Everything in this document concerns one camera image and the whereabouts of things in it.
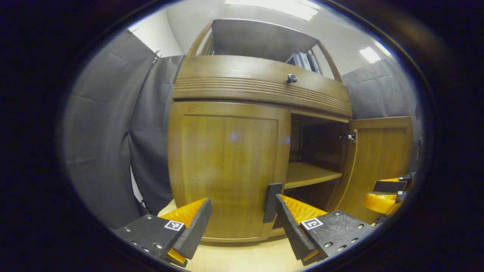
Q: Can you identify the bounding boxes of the wooden shoe cabinet door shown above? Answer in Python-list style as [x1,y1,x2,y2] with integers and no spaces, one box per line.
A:
[168,101,292,242]
[325,116,413,224]

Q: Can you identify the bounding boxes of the wooden cabinet shelf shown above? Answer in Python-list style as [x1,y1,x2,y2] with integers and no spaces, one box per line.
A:
[284,162,343,189]

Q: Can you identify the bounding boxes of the black door handle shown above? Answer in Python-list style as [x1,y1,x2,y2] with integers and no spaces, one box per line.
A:
[263,183,283,223]

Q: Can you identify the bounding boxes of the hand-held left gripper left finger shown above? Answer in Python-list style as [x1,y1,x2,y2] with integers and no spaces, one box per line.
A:
[113,196,213,268]

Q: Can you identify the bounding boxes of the ceiling light panel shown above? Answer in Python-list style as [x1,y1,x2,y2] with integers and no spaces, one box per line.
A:
[359,42,392,63]
[225,0,319,21]

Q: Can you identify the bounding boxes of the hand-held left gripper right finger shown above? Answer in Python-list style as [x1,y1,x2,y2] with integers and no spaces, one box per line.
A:
[275,194,379,266]

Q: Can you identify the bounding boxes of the wooden cabinet drawer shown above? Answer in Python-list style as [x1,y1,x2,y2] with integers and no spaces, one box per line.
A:
[173,56,353,117]

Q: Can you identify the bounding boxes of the black backdrop cloth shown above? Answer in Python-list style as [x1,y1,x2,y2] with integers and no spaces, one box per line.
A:
[62,30,423,229]

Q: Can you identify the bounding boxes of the wooden double-door shoe cabinet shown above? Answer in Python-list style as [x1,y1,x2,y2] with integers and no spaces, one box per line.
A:
[168,19,413,243]

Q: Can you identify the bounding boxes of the dark book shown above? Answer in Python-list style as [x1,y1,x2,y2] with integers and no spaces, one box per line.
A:
[285,53,303,68]
[307,51,323,75]

